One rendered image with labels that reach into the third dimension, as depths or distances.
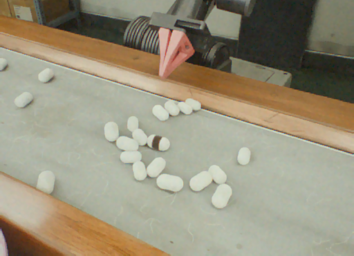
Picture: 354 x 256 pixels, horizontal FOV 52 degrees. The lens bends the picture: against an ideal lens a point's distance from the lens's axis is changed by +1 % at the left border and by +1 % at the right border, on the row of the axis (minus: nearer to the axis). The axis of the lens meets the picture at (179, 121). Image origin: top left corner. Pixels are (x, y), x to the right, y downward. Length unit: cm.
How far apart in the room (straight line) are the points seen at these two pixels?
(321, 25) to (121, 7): 147
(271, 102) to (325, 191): 19
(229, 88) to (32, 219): 40
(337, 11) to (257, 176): 203
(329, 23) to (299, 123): 191
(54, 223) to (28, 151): 18
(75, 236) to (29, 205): 8
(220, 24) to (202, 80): 196
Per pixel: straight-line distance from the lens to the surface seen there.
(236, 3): 64
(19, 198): 49
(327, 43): 255
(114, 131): 57
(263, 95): 67
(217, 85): 68
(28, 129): 65
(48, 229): 45
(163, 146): 55
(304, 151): 59
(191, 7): 63
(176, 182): 48
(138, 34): 89
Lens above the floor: 110
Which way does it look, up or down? 35 degrees down
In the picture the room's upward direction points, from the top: 1 degrees clockwise
